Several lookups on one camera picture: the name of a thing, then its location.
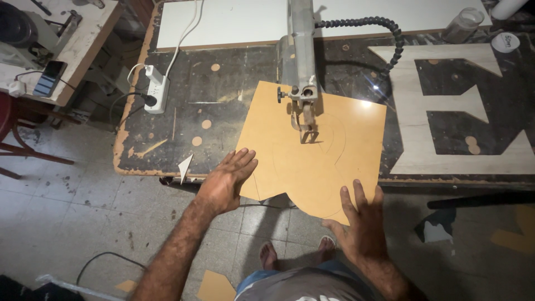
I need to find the person's right hand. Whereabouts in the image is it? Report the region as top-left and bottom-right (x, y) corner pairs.
(322, 179), (388, 268)

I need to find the person's left hand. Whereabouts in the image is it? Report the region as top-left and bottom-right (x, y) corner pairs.
(197, 147), (259, 216)

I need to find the tan fibreboard sheet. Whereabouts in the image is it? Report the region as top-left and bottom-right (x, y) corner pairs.
(235, 81), (387, 226)

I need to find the white triangular offcut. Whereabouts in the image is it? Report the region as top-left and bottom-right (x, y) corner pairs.
(177, 153), (194, 185)

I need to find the black workbench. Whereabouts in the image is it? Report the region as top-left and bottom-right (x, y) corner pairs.
(113, 0), (535, 186)

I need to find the person's left foot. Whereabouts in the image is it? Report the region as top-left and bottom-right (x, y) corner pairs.
(259, 241), (278, 271)

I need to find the person's foot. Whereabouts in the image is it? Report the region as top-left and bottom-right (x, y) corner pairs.
(318, 235), (337, 264)
(259, 241), (278, 271)

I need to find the white power strip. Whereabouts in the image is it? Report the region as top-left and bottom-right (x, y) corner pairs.
(144, 75), (170, 115)

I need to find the person's right foot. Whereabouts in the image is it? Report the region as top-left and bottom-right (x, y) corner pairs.
(318, 235), (337, 264)

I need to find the white plug adapter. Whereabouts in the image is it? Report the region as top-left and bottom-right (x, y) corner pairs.
(145, 64), (164, 85)

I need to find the tan fibreboard offcut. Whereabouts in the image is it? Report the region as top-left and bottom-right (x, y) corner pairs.
(196, 270), (237, 301)

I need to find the person's grey shirt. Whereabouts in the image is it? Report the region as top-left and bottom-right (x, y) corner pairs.
(234, 260), (379, 301)

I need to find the white board panel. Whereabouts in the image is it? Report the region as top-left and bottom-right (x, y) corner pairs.
(156, 0), (493, 52)

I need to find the large pale wooden letter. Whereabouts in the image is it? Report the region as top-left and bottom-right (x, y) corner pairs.
(368, 43), (535, 175)

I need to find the black smartphone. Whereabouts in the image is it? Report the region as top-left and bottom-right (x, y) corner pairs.
(33, 60), (68, 98)

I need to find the red wooden chair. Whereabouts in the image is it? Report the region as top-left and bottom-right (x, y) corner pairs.
(0, 91), (75, 180)

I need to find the side workbench with tools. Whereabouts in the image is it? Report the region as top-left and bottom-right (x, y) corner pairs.
(0, 0), (124, 107)

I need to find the white charger plug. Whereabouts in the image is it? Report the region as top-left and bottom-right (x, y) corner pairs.
(8, 80), (27, 98)

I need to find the clear glass jar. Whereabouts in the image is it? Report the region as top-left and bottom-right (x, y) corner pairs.
(442, 7), (485, 44)

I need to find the white round lid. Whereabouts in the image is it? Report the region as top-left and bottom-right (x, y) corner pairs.
(491, 32), (521, 53)

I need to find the white roll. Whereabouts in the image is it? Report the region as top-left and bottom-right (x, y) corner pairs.
(491, 0), (530, 21)

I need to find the white cable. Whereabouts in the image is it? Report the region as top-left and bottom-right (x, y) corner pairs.
(127, 0), (205, 84)

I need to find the black cable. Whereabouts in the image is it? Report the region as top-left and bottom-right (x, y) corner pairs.
(76, 252), (147, 287)

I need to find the black segmented flexible hose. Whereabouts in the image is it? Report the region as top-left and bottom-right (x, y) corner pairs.
(314, 16), (405, 80)

